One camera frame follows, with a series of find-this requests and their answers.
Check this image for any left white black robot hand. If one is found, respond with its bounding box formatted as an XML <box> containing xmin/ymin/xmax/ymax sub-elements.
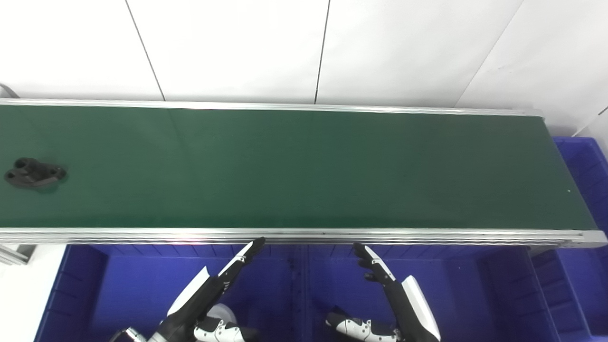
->
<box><xmin>159</xmin><ymin>237</ymin><xmax>266</xmax><ymax>342</ymax></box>

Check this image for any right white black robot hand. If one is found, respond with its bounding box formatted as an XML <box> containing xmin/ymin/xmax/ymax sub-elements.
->
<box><xmin>325</xmin><ymin>244</ymin><xmax>441</xmax><ymax>342</ymax></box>

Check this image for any black flanged machine part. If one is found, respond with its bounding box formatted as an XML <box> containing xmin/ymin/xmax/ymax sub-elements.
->
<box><xmin>4</xmin><ymin>157</ymin><xmax>67</xmax><ymax>190</ymax></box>

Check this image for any blue plastic bin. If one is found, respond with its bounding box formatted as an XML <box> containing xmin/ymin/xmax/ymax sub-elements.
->
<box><xmin>34</xmin><ymin>245</ymin><xmax>304</xmax><ymax>342</ymax></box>
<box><xmin>532</xmin><ymin>137</ymin><xmax>608</xmax><ymax>342</ymax></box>
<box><xmin>299</xmin><ymin>245</ymin><xmax>563</xmax><ymax>342</ymax></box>

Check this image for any green conveyor belt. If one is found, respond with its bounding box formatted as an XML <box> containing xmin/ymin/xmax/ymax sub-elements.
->
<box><xmin>0</xmin><ymin>97</ymin><xmax>608</xmax><ymax>259</ymax></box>
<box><xmin>0</xmin><ymin>104</ymin><xmax>598</xmax><ymax>230</ymax></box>

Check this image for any aluminium conveyor support leg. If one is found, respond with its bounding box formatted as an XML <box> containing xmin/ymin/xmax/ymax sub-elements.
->
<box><xmin>0</xmin><ymin>244</ymin><xmax>38</xmax><ymax>266</ymax></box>

